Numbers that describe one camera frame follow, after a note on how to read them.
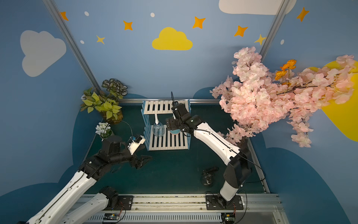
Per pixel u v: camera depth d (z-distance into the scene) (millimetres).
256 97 533
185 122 583
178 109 594
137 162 626
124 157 603
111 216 718
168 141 982
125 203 743
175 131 993
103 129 907
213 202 744
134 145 617
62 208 416
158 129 1040
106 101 1011
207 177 721
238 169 436
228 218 720
